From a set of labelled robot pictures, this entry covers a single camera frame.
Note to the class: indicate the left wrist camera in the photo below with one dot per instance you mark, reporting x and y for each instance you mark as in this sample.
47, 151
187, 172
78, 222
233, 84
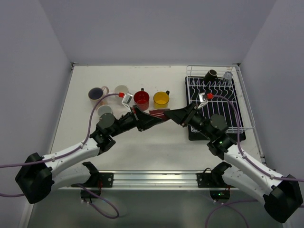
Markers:
127, 99

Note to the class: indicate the red mug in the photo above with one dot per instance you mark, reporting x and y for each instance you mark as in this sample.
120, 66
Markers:
142, 99

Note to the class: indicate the pink beige mug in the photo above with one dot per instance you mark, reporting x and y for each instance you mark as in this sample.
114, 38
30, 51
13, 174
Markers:
97, 93

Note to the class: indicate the white wire dish rack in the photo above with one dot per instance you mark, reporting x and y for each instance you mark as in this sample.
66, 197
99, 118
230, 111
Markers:
201, 71

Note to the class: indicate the white mug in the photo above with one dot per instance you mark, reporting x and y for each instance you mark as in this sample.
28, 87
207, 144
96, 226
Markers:
120, 89

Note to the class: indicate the black cup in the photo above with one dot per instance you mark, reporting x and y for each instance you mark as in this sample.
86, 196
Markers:
211, 76

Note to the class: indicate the dark brown cup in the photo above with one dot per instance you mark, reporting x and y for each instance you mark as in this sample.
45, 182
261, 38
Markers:
159, 113

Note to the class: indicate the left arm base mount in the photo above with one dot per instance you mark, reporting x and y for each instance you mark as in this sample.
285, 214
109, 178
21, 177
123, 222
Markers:
97, 179

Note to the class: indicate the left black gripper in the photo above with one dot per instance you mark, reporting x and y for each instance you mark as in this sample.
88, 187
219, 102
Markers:
137, 118

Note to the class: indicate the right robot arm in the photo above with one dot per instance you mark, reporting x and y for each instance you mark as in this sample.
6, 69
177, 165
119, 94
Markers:
280, 195

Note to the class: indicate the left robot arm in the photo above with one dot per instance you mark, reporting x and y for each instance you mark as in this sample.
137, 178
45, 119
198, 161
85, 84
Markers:
36, 178

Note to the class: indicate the terracotta orange cup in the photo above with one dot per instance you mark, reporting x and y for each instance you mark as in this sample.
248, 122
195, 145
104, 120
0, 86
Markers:
104, 109

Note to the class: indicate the yellow mug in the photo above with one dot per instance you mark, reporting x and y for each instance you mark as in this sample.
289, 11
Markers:
161, 99

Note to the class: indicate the black drip tray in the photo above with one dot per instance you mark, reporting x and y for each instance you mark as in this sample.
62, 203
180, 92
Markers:
196, 85

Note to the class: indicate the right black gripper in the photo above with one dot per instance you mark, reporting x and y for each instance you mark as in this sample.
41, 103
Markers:
189, 115

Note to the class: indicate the aluminium rail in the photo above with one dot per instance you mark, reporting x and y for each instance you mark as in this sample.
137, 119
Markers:
154, 179

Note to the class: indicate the clear glass at rack back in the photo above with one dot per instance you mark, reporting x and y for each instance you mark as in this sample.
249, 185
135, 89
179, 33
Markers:
226, 80

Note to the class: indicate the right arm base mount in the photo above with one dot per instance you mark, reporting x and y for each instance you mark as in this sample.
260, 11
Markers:
213, 179

